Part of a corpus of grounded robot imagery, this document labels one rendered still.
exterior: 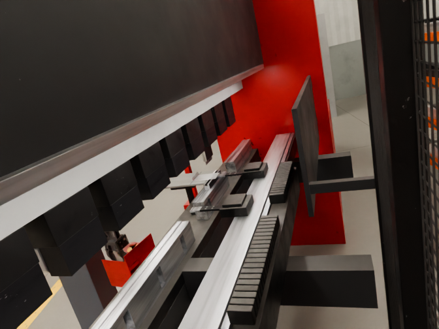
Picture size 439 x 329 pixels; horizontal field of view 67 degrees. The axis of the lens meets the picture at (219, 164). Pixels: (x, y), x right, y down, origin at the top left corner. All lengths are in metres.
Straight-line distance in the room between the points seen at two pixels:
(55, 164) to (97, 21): 0.34
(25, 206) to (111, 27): 0.42
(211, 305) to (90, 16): 0.72
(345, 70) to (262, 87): 6.51
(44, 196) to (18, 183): 0.30
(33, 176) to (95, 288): 1.53
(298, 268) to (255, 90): 1.58
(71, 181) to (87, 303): 1.31
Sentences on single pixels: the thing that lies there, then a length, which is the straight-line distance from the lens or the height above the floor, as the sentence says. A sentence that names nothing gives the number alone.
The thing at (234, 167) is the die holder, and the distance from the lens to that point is 2.05.
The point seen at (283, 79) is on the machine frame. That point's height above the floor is 1.34.
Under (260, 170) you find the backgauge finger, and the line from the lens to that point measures 1.61.
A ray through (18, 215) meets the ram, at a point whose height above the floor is 1.37.
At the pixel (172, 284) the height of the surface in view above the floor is 0.88.
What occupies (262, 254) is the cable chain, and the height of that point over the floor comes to 1.04.
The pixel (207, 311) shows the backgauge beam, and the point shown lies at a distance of 0.90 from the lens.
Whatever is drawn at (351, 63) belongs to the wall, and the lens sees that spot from 8.89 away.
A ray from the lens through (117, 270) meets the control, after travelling 1.69.
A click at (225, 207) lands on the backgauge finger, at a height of 1.02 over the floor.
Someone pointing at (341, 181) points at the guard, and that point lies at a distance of 1.31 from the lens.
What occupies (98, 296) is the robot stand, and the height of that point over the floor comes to 0.52.
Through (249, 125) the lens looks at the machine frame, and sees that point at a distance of 2.51.
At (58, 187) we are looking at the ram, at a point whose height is 1.37.
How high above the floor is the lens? 1.56
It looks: 17 degrees down
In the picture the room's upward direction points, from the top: 14 degrees counter-clockwise
